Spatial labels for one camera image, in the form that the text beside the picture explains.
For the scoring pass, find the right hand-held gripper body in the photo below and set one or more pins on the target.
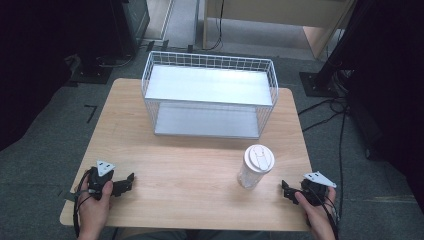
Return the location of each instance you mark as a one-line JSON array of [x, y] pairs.
[[316, 190]]

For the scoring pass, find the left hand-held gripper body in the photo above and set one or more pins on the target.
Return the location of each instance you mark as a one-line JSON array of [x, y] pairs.
[[98, 180]]

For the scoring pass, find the person's right hand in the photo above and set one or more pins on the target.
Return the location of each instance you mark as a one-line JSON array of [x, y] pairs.
[[316, 218]]

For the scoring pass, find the person's left hand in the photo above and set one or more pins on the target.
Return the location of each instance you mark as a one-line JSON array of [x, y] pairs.
[[93, 213]]

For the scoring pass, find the clear cup with white lid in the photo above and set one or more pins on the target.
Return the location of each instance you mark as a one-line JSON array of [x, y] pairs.
[[255, 166]]

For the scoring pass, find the black cabinet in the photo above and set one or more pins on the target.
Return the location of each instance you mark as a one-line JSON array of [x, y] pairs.
[[133, 23]]

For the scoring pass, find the light wooden furniture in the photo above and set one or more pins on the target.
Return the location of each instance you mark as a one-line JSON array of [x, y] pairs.
[[276, 13]]

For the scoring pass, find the black stand with base plate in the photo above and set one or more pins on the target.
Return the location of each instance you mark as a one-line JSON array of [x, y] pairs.
[[90, 71], [320, 83]]

